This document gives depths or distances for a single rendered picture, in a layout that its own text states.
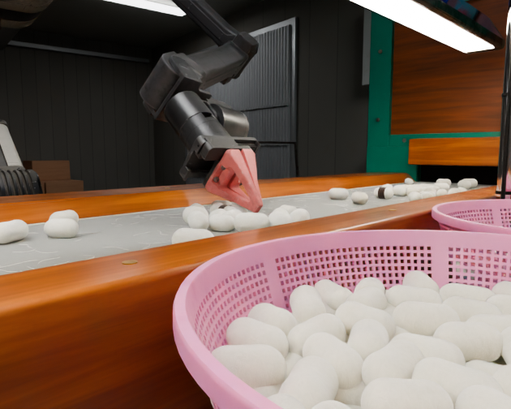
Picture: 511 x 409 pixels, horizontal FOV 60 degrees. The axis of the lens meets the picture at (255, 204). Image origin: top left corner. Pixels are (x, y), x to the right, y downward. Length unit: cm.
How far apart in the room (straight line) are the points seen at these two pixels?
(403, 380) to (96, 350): 13
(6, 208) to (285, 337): 44
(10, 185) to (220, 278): 61
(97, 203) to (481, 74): 101
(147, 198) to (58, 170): 637
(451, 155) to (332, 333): 104
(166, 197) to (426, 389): 55
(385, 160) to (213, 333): 120
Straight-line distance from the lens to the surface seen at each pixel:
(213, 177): 56
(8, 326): 20
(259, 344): 19
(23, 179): 82
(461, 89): 131
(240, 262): 25
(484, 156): 121
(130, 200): 64
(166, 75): 65
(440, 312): 25
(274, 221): 46
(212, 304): 21
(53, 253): 41
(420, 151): 126
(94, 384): 23
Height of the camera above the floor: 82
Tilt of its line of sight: 7 degrees down
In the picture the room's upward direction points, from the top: straight up
